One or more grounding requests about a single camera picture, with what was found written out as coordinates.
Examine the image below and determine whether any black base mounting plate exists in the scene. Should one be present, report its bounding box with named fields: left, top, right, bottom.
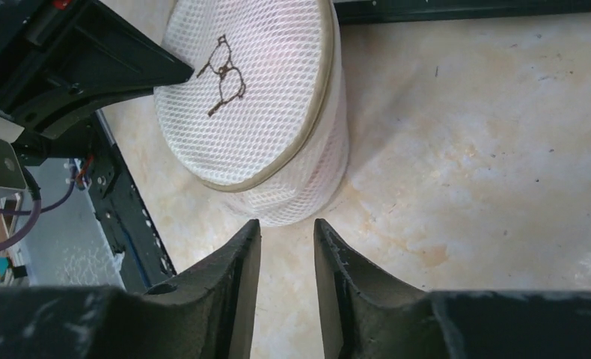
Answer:
left=84, top=110, right=177, bottom=292

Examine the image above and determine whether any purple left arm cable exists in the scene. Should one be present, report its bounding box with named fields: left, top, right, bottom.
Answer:
left=0, top=163, right=79, bottom=259

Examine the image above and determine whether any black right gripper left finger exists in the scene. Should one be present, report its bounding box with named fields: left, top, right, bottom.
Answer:
left=0, top=220, right=261, bottom=358

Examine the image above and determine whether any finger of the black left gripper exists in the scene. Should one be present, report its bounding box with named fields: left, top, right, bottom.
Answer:
left=37, top=1, right=194, bottom=138

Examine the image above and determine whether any black and white chessboard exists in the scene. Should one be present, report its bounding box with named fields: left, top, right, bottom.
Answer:
left=333, top=0, right=591, bottom=25

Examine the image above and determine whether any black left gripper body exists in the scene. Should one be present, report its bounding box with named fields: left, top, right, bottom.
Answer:
left=0, top=1, right=102, bottom=144

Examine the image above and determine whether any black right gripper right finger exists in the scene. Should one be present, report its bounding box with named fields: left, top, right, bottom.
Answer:
left=313, top=219, right=591, bottom=358

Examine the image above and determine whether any white mesh laundry bag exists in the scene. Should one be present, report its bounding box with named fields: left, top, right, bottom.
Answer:
left=154, top=1, right=349, bottom=227

